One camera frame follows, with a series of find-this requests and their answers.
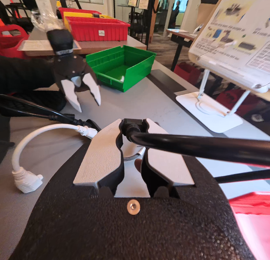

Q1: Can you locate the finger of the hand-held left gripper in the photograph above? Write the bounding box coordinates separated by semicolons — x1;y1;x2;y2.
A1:
82;73;102;106
60;79;83;113

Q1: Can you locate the thin black extension cord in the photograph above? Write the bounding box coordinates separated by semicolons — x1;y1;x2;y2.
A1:
122;118;270;184

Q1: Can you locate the wooden side table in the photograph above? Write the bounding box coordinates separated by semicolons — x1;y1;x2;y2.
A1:
167;29;197;71

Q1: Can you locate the thick black extension cord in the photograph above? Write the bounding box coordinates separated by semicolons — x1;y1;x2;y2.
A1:
0;94;100;132

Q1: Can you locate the yellow plastic bin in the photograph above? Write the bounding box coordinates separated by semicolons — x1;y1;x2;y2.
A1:
63;12;115;32

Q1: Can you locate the wooden instruction board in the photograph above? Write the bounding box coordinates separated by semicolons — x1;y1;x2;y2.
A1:
188;0;270;94

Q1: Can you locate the red plastic bin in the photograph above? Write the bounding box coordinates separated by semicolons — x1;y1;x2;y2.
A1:
229;191;270;260
65;16;131;42
58;7;102;18

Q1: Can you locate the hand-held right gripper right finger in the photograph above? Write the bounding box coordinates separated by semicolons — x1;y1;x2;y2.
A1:
140;118;195;197

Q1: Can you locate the green plastic bin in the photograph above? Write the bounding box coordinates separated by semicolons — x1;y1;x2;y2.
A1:
85;45;157;92

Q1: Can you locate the laminated paper sheet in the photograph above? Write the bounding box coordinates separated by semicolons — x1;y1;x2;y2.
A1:
18;39;81;52

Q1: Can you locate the red plastic basket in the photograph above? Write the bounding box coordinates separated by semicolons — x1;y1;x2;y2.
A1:
216;88;262;117
0;25;30;59

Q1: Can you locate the white and blue carton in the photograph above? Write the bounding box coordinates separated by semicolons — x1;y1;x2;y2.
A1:
32;0;57;18

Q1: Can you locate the black power strip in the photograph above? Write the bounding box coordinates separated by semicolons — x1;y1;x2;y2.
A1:
85;119;146;162

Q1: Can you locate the tall wooden desk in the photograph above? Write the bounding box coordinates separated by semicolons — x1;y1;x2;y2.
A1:
119;0;171;50

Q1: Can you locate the person's left forearm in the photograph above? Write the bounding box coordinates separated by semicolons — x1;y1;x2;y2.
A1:
0;56;58;96

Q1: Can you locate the white extension cord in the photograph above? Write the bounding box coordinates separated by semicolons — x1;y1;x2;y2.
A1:
12;124;98;194

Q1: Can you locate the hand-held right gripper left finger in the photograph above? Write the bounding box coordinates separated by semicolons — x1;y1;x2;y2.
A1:
73;119;125;196

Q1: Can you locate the clear bag of white balls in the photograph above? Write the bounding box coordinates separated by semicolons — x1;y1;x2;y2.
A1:
31;8;66;32

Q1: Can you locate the red plastic container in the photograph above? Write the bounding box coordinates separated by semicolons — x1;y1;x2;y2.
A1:
174;63;201;85

